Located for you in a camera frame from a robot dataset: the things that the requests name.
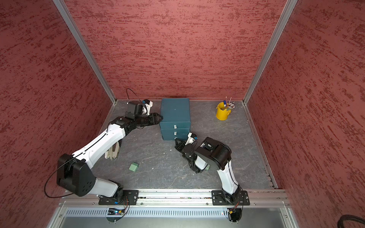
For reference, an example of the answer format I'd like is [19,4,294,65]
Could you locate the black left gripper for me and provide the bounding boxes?
[135,112,163,126]

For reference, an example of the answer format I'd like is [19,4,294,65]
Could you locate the teal drawer cabinet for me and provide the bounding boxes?
[159,98,191,141]

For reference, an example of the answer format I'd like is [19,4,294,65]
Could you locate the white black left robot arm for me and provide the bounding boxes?
[56,113,163,201]

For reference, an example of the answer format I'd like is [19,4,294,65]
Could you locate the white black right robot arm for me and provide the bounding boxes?
[175,134,241,206]

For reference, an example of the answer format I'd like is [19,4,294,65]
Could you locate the yellow pen cup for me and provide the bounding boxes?
[216,102,231,121]

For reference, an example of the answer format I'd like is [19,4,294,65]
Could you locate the beige stapler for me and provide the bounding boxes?
[105,140,122,160]

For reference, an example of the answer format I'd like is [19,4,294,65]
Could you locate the pens in cup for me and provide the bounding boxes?
[223,97,235,111]

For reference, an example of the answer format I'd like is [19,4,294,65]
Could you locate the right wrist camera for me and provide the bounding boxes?
[185,133,197,145]

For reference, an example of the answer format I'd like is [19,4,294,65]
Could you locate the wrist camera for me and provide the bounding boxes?
[185,133,197,145]
[125,99,153,119]

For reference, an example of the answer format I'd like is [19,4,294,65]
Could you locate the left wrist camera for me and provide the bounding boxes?
[125,99,153,119]

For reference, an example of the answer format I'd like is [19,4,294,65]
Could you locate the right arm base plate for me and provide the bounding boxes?
[211,189,250,206]

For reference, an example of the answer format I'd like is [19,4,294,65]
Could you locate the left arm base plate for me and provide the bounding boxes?
[98,190,139,206]

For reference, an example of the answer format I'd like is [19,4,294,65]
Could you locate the left aluminium corner post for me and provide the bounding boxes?
[53,0,117,105]

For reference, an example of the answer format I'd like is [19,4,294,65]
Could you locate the aluminium corner post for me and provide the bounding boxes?
[53,0,117,105]
[243,0,298,106]

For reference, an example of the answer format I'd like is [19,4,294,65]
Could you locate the right aluminium corner post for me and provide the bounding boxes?
[243,0,298,106]

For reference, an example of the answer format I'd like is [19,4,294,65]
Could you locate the black cable bundle corner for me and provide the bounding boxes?
[337,214,365,228]

